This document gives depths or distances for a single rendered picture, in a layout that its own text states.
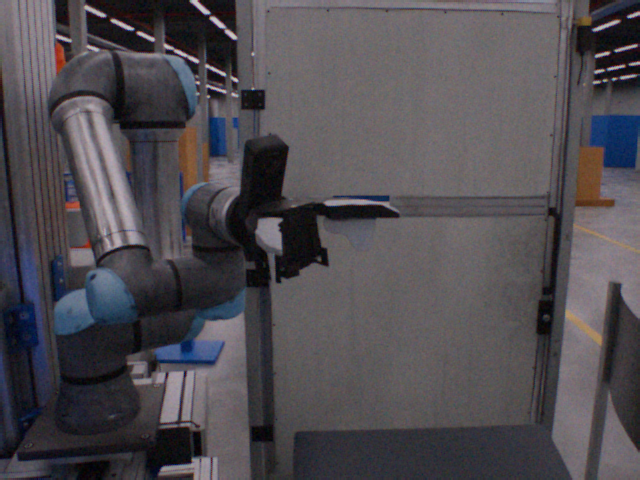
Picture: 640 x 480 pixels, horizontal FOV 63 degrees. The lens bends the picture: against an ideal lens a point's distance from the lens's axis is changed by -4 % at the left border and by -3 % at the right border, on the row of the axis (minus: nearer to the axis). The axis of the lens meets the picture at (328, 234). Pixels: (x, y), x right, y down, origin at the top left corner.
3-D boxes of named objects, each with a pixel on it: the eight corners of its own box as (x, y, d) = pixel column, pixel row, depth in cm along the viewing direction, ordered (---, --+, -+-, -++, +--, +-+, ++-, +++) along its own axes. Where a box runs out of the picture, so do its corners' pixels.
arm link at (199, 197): (225, 232, 84) (223, 178, 83) (260, 244, 76) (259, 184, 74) (177, 238, 80) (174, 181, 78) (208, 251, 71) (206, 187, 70)
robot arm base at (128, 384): (67, 396, 103) (62, 349, 101) (145, 391, 106) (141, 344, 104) (44, 438, 89) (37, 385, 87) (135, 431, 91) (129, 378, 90)
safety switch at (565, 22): (562, 84, 181) (566, 14, 176) (556, 85, 185) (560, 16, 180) (586, 85, 181) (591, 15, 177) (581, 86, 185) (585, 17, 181)
